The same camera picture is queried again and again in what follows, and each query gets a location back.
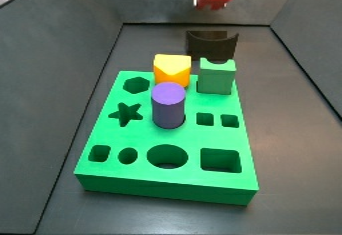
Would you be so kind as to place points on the black curved holder fixture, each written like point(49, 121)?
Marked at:
point(214, 45)

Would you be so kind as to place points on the yellow-orange pentagon block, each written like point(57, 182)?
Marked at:
point(172, 68)

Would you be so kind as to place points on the green notched block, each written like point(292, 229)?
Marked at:
point(215, 77)

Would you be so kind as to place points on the purple cylinder block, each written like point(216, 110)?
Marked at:
point(167, 98)

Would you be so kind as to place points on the green shape-sorter base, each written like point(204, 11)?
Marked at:
point(196, 162)

